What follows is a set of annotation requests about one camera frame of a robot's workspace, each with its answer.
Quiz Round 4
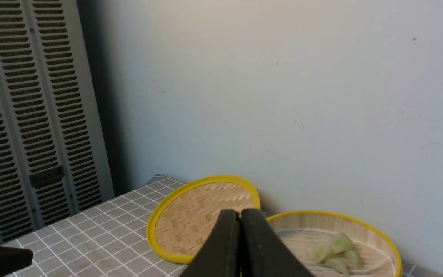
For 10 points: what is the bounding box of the white steamer liner cloth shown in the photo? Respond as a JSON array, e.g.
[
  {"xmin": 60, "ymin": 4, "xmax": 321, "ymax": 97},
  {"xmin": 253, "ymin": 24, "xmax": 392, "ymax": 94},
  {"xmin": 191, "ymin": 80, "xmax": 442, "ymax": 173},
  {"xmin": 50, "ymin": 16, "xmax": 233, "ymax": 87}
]
[{"xmin": 276, "ymin": 228, "xmax": 399, "ymax": 277}]

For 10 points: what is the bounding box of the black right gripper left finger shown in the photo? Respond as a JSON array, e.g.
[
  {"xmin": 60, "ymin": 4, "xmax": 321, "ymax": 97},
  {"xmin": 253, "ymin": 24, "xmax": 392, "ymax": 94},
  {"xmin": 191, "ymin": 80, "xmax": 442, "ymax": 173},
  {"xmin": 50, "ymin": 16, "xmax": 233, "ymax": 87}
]
[{"xmin": 181, "ymin": 209, "xmax": 240, "ymax": 277}]

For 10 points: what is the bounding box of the yellow-rimmed woven steamer lid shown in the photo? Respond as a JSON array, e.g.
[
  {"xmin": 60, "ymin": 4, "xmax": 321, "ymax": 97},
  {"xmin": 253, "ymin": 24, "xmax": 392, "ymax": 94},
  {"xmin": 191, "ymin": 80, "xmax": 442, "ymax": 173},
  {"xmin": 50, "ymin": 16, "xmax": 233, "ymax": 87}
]
[{"xmin": 146, "ymin": 175, "xmax": 261, "ymax": 264}]

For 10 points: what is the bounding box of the pale green steamed dumpling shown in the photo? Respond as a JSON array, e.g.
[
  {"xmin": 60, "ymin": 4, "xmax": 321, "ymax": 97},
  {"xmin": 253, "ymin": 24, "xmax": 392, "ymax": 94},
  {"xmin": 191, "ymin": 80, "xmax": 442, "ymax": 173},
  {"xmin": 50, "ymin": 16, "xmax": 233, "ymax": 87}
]
[{"xmin": 309, "ymin": 245, "xmax": 334, "ymax": 263}]

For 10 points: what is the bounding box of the yellow-rimmed bamboo steamer basket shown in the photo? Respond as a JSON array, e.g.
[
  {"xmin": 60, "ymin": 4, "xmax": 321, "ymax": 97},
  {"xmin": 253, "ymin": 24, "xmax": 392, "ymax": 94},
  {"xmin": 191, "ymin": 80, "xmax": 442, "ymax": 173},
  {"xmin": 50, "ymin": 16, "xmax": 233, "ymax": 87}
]
[{"xmin": 267, "ymin": 210, "xmax": 403, "ymax": 277}]

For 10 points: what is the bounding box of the grey checked tablecloth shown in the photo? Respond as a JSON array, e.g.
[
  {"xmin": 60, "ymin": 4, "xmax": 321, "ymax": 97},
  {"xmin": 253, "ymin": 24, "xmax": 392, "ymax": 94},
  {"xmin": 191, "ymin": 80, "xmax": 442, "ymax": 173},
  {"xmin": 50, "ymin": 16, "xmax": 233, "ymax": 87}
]
[{"xmin": 0, "ymin": 175, "xmax": 443, "ymax": 277}]

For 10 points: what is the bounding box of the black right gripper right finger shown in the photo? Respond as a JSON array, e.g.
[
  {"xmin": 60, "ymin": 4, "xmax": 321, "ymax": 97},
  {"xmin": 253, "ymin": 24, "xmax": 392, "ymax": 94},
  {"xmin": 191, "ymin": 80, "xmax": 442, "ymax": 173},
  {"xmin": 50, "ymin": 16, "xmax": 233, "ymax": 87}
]
[{"xmin": 240, "ymin": 209, "xmax": 313, "ymax": 277}]

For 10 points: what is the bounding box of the grey louvered cabinet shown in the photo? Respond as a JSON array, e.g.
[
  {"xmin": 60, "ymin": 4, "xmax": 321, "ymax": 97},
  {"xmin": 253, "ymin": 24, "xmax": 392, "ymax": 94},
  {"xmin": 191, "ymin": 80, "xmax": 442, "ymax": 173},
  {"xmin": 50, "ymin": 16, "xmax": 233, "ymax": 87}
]
[{"xmin": 0, "ymin": 0, "xmax": 115, "ymax": 244}]

